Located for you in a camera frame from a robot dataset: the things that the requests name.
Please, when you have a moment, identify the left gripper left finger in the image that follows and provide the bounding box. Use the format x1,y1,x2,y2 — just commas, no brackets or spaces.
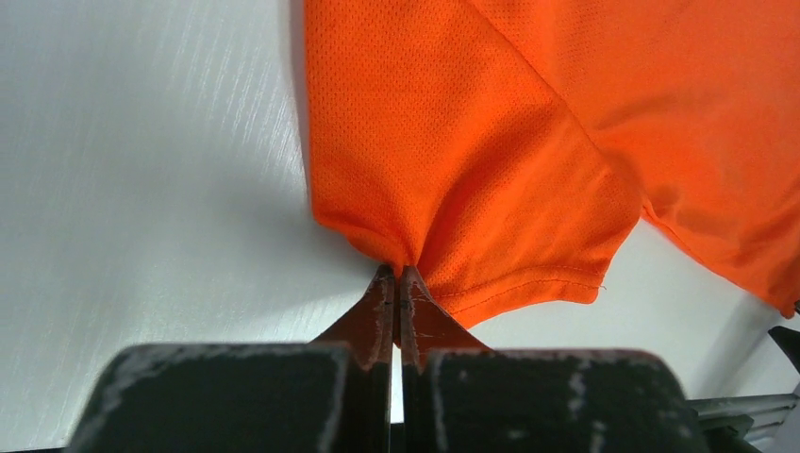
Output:
67,265,395,452

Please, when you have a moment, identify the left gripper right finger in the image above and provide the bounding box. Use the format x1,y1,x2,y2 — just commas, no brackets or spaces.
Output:
399,267,708,452

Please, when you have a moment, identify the orange t shirt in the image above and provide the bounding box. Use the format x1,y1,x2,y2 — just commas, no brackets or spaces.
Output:
304,1,799,327

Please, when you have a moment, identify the aluminium frame rail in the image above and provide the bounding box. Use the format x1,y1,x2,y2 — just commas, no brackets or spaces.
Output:
688,394,799,453

